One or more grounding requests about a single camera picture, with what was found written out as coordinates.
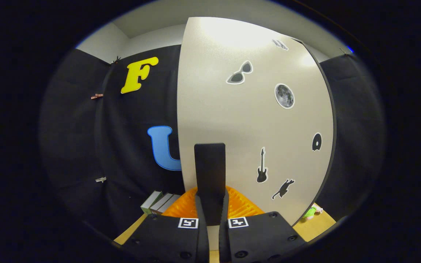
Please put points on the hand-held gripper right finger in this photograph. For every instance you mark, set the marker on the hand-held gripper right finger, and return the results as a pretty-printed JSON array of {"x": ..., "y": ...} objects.
[{"x": 223, "y": 241}]

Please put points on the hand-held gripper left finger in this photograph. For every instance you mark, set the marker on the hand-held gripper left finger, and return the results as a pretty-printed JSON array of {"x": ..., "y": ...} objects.
[{"x": 204, "y": 241}]

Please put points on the beige cabinet door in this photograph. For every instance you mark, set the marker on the beige cabinet door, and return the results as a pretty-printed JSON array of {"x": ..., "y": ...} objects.
[{"x": 232, "y": 120}]

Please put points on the small green toy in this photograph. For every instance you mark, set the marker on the small green toy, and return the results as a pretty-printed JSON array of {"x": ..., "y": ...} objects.
[{"x": 310, "y": 213}]

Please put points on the white cloth clip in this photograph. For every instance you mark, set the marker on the white cloth clip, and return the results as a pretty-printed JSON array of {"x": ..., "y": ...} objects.
[{"x": 101, "y": 179}]

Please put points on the black backdrop cloth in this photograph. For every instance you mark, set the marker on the black backdrop cloth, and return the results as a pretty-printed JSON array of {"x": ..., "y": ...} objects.
[{"x": 71, "y": 128}]

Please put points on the red cloth clip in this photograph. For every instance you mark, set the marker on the red cloth clip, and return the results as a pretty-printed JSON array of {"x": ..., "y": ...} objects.
[{"x": 97, "y": 96}]

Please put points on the black cloth clip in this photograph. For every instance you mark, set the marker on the black cloth clip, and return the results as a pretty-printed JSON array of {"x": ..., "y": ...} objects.
[
  {"x": 342, "y": 51},
  {"x": 116, "y": 59}
]

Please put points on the short ceiling light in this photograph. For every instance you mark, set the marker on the short ceiling light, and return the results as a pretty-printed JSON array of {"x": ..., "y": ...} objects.
[{"x": 349, "y": 49}]

